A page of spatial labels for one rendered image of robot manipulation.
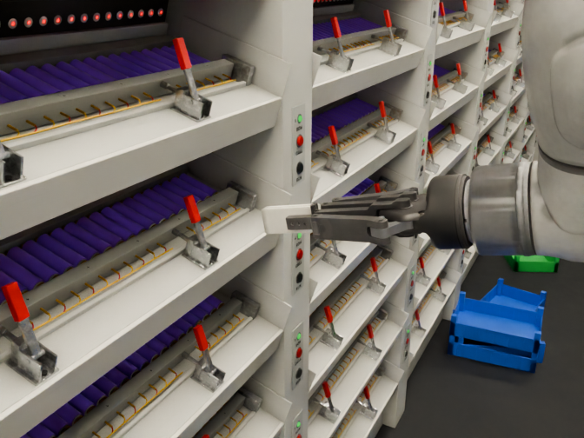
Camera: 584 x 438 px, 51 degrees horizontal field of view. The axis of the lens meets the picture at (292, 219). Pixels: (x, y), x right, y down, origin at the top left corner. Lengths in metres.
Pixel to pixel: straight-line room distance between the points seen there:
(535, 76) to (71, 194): 0.40
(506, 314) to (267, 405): 1.48
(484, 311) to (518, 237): 1.87
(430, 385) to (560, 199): 1.66
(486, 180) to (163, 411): 0.51
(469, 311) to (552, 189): 1.92
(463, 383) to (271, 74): 1.55
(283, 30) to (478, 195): 0.40
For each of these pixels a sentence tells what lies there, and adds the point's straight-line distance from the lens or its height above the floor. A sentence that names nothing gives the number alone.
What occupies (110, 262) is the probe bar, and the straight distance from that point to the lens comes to 0.73.
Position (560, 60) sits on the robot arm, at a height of 1.23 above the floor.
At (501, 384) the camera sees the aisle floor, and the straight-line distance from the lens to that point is 2.24.
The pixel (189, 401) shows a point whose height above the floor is 0.75.
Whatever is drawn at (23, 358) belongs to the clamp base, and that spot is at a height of 0.96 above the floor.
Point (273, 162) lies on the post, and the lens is 0.91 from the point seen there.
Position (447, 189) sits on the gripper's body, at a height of 1.09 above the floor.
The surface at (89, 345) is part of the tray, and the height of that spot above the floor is 0.94.
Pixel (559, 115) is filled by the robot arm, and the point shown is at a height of 1.19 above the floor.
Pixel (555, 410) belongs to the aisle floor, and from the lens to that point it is 2.19.
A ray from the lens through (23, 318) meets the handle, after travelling 0.61.
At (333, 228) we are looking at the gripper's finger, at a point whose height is 1.04.
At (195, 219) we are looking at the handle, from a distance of 0.77.
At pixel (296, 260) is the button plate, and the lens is 0.99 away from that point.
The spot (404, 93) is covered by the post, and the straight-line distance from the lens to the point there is 1.55.
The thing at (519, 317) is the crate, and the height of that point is 0.10.
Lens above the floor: 1.28
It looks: 22 degrees down
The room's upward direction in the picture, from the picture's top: straight up
